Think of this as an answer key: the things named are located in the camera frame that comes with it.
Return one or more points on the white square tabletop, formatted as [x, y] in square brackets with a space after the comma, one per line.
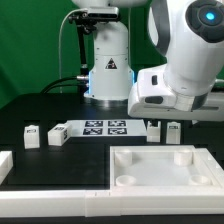
[165, 170]

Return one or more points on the black camera on stand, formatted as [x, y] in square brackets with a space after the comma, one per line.
[86, 20]

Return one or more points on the fiducial marker sheet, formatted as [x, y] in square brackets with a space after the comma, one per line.
[108, 128]

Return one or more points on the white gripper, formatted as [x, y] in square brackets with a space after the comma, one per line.
[150, 97]

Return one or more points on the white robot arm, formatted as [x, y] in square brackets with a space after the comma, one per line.
[190, 35]

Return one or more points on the white block at left edge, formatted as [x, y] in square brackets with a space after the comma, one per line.
[6, 164]

